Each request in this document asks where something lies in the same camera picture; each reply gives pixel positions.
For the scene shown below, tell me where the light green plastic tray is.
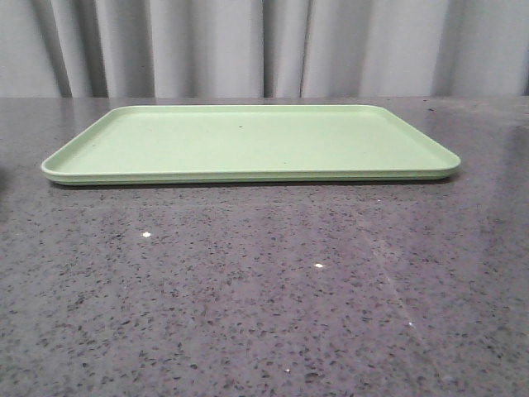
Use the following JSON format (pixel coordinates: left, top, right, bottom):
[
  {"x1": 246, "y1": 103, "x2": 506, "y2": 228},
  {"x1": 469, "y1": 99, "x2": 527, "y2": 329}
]
[{"x1": 41, "y1": 104, "x2": 460, "y2": 185}]

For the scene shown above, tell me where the grey pleated curtain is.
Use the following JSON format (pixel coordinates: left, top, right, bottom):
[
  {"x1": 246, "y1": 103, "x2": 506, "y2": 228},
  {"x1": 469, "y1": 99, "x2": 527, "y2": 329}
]
[{"x1": 1, "y1": 1, "x2": 528, "y2": 98}]

